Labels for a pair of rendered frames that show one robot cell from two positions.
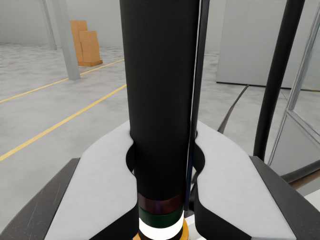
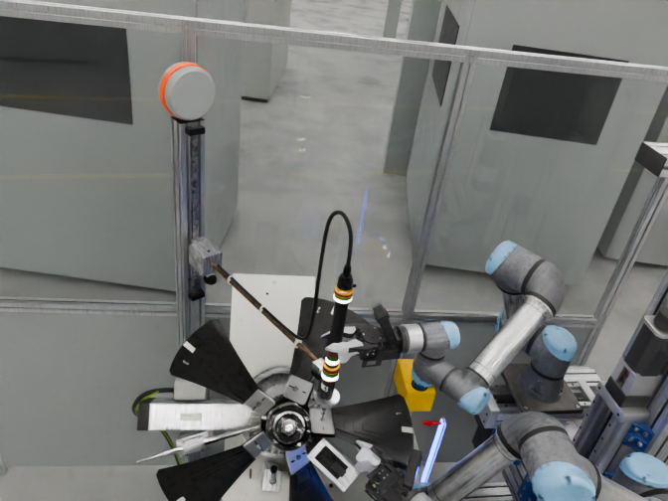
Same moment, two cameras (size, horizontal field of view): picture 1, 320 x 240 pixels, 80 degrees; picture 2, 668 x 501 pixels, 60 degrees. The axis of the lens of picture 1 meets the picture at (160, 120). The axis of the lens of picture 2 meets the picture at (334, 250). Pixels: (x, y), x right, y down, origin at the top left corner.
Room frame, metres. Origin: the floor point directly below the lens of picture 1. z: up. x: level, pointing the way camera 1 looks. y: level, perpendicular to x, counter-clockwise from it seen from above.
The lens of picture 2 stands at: (0.49, 1.01, 2.43)
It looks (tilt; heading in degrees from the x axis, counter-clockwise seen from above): 33 degrees down; 251
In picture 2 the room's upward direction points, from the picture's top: 8 degrees clockwise
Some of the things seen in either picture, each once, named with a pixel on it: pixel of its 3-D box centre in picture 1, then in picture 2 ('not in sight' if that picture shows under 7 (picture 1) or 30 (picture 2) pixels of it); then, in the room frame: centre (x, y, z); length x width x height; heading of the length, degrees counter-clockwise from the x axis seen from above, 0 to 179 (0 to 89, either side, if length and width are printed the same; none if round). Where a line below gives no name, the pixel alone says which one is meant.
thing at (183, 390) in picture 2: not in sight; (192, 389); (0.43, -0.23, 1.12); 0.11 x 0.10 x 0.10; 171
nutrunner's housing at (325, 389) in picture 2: not in sight; (335, 341); (0.09, 0.00, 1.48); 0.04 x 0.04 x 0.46
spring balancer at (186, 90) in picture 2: not in sight; (187, 91); (0.41, -0.65, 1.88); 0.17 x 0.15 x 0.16; 171
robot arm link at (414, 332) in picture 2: not in sight; (409, 337); (-0.11, -0.01, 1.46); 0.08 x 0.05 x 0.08; 91
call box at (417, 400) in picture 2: not in sight; (414, 386); (-0.31, -0.23, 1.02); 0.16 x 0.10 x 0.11; 81
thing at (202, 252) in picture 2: not in sight; (204, 256); (0.37, -0.56, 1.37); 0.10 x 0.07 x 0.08; 116
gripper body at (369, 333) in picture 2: not in sight; (379, 343); (-0.03, 0.00, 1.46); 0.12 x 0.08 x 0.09; 1
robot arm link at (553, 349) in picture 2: not in sight; (553, 349); (-0.75, -0.16, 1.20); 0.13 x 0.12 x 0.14; 118
